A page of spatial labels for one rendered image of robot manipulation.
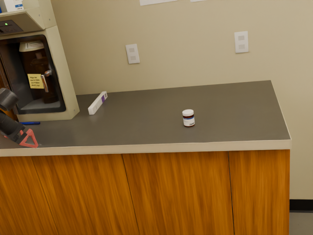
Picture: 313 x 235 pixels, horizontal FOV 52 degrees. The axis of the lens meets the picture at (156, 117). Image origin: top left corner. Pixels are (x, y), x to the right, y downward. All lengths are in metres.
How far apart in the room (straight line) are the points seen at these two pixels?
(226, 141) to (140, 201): 0.51
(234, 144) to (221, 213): 0.37
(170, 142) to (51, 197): 0.71
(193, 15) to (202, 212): 1.04
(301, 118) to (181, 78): 0.74
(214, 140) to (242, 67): 0.73
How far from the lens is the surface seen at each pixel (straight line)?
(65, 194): 1.66
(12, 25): 1.66
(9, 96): 1.24
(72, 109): 1.78
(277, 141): 1.27
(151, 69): 1.97
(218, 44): 1.88
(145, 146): 1.32
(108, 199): 1.58
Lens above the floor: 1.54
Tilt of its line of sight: 23 degrees down
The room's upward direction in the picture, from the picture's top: 9 degrees counter-clockwise
